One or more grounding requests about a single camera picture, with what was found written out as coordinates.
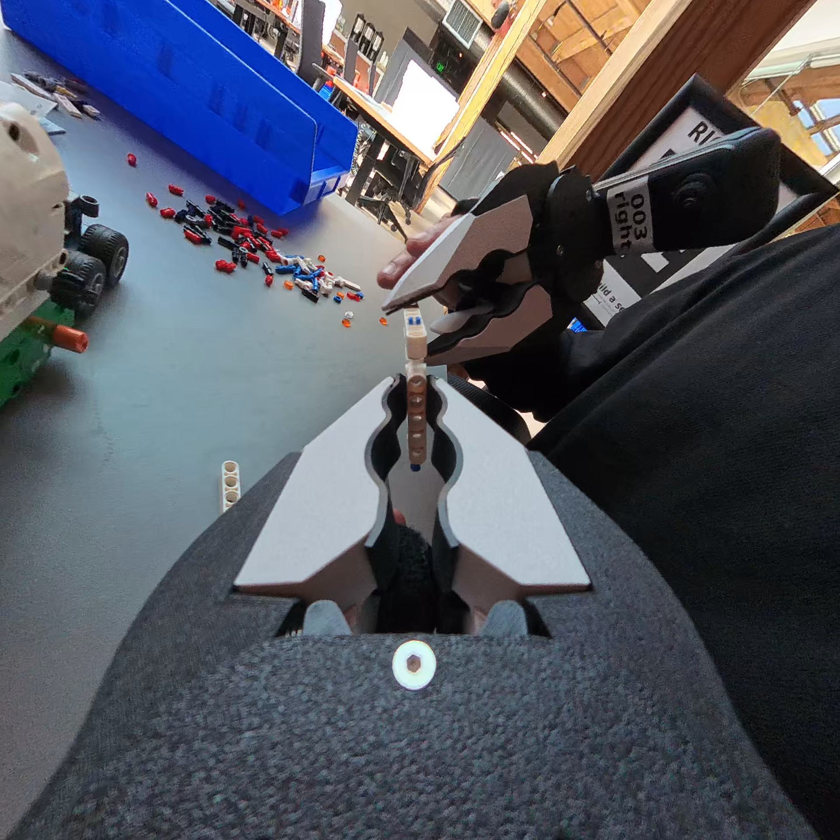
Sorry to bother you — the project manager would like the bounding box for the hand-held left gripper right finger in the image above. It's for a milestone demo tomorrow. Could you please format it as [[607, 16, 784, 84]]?
[[425, 376, 593, 636]]

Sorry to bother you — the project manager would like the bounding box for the black framed marker sign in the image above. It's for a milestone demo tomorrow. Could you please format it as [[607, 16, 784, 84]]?
[[594, 73, 840, 329]]

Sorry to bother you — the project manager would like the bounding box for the white and green lego truck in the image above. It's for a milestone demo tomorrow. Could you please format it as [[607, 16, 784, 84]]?
[[0, 101, 130, 408]]

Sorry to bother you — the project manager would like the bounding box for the white lego beam assembly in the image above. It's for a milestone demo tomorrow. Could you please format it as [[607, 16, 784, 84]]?
[[402, 307, 431, 472]]

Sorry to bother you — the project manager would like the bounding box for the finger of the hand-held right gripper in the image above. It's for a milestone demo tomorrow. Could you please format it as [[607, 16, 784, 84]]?
[[382, 194, 536, 316], [425, 283, 571, 367]]

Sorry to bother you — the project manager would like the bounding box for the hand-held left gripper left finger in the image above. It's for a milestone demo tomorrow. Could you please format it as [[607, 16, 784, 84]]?
[[233, 375, 404, 636]]

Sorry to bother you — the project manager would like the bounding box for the thick wooden post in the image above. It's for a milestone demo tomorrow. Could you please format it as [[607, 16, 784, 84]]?
[[538, 0, 818, 179]]

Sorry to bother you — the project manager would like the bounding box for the pile of small lego pins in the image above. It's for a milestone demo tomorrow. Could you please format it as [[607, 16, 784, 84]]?
[[125, 152, 391, 329]]

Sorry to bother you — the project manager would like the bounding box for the pile of flat lego plates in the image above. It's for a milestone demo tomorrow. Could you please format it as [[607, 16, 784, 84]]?
[[10, 69, 102, 120]]

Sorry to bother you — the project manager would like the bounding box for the white board panel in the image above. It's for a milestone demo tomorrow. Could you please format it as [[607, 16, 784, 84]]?
[[387, 58, 460, 158]]

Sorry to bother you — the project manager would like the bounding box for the wooden office desk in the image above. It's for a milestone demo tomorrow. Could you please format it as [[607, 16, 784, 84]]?
[[331, 75, 437, 207]]

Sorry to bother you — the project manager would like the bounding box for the blue plastic bin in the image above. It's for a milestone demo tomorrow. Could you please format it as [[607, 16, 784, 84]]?
[[0, 0, 358, 216]]

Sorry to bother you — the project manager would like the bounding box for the black office chair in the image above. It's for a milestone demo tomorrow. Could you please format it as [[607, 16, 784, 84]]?
[[357, 141, 421, 240]]

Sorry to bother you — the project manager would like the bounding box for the person's right hand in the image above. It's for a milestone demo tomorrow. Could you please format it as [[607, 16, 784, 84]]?
[[377, 214, 466, 291]]

